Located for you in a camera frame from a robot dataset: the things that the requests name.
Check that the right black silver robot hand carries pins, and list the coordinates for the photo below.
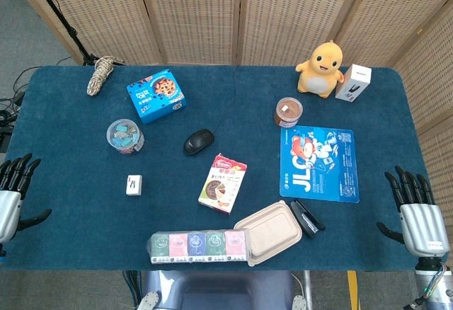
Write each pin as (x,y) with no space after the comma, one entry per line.
(423,225)

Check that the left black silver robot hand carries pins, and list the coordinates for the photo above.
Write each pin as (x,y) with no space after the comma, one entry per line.
(8,204)

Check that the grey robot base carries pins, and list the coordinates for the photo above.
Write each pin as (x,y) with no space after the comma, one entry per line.
(212,290)

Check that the blue cartoon mouse pad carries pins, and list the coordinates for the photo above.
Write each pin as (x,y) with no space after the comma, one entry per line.
(318,165)

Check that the blue cookie box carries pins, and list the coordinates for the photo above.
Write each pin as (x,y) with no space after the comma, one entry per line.
(155,96)

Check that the red white snack box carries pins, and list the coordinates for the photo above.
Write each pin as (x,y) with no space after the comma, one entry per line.
(221,186)

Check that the blue felt table cover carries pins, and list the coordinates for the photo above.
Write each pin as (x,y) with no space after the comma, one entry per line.
(70,218)

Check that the yellow floor tape strip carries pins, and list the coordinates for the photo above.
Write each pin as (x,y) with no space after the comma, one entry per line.
(352,288)

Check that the black stapler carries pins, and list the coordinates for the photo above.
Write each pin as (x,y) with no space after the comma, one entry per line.
(307,219)

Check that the small white cardboard box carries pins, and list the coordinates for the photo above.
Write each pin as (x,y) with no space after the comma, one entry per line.
(133,185)

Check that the clear jar of binder clips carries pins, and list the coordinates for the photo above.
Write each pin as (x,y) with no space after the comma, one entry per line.
(124,136)

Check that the beige lidded lunch container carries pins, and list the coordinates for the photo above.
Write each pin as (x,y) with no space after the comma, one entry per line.
(270,230)

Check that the tall white stapler box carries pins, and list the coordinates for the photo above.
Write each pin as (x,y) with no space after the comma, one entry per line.
(352,83)

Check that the clear jar with brown food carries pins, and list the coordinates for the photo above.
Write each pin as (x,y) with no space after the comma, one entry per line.
(288,112)

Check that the yellow plush toy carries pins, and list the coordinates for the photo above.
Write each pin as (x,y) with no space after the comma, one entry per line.
(320,76)

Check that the wrapped pocket tissue multipack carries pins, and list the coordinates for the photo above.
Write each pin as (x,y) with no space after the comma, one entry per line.
(196,247)

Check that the black tripod stand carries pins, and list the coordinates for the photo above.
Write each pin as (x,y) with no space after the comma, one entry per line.
(58,16)

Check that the wicker folding screen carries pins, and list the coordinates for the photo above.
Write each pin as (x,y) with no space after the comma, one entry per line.
(198,16)

